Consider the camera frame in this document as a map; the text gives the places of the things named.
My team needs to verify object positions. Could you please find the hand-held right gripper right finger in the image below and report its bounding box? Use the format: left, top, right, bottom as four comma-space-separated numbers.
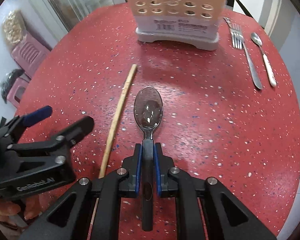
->
154, 142, 278, 240

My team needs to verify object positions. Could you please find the translucent dark spoon black handle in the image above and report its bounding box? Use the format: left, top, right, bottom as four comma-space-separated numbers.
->
134, 86, 164, 232

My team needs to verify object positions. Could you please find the metal spoon with white handle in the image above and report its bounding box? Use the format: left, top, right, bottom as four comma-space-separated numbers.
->
251, 32, 277, 88

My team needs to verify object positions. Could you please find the ribbed pink plastic stool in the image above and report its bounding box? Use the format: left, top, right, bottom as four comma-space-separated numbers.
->
11, 34, 51, 79

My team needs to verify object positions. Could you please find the person's left hand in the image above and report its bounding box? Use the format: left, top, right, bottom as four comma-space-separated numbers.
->
0, 197, 38, 229

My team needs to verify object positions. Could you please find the bamboo chopstick with small print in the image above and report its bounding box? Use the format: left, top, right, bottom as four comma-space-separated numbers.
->
90, 64, 138, 233

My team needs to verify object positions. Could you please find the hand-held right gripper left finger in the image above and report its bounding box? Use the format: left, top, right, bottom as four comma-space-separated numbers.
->
20, 142, 143, 240

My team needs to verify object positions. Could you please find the metal fork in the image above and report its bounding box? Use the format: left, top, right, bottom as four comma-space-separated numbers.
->
223, 17, 263, 90

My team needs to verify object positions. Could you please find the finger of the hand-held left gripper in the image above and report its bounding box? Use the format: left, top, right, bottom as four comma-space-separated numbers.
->
0, 105, 53, 142
5, 116, 95, 174

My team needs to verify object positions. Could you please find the black plastic bag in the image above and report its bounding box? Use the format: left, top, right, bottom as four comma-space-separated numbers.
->
0, 69, 24, 97

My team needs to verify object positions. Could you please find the pink plastic stool with opening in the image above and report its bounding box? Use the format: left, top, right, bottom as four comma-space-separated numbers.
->
7, 76, 30, 104

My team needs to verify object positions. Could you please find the clear bag of yellow snacks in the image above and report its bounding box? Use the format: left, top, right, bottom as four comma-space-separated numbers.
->
2, 9, 24, 44

